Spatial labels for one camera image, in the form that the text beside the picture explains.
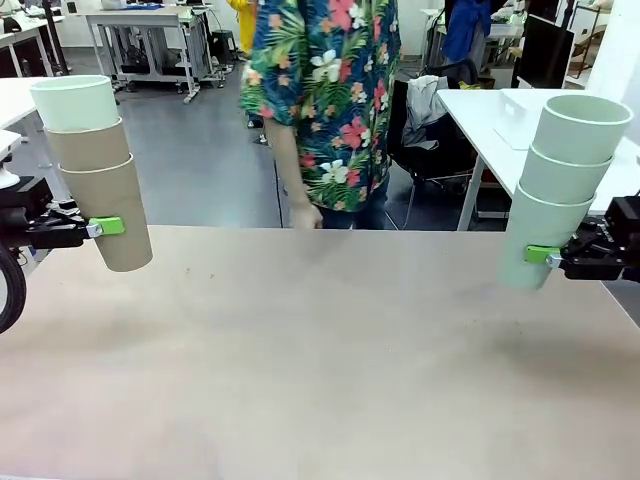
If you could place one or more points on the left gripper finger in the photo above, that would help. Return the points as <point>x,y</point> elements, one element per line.
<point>65,207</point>
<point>107,226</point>

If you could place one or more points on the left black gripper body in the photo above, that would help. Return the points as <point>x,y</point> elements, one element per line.
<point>12,225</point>

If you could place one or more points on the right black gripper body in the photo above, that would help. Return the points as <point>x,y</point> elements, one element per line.
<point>631,257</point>

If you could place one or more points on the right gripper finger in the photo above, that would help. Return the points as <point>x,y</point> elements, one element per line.
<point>540,254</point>
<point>595,227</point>

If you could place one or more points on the brown plastic cup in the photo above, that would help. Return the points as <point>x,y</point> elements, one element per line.
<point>120,210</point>
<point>90,145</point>

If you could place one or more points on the light green plastic cup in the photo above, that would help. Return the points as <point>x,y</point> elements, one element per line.
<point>565,180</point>
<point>75,105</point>
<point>540,225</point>
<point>580,130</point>

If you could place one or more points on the white plastic storage basket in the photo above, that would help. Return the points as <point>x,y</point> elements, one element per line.
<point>515,120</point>

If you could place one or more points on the person's right forearm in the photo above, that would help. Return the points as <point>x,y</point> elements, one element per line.
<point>287,160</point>

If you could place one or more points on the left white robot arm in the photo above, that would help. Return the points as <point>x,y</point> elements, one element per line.
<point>7,177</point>

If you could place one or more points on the person's right hand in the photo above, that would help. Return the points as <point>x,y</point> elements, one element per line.
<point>306,217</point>

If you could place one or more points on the white side table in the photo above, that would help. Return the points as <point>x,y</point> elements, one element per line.
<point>15,100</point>

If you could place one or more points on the black office chair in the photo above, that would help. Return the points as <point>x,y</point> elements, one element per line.
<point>445,170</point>

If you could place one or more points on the black stand pole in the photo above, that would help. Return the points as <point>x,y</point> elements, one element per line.
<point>55,40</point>

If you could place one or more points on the white background desk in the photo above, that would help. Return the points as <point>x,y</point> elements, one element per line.
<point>25,30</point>

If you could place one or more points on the black computer monitor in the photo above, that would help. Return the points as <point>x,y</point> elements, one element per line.
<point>545,52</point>

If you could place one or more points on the grey jacket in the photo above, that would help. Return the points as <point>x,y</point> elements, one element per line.
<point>425,110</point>

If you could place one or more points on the grey metal workbench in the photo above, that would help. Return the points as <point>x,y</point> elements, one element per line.
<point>140,22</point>

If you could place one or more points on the black stool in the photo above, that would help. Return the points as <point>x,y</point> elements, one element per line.
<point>222,45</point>

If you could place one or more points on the bystander in blue jacket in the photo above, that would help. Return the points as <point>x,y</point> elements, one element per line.
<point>465,30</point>

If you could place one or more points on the bystander in yellow clothes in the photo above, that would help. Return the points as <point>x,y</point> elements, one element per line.
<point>245,25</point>

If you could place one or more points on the person in floral shirt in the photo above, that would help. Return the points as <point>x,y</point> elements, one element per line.
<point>330,100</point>

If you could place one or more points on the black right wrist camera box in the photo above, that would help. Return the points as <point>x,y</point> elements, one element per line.
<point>622,215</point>

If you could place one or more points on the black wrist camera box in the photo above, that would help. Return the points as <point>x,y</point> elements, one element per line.
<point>32,192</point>
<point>622,215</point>

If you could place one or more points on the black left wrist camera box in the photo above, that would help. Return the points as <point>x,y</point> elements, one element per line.
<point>32,192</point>

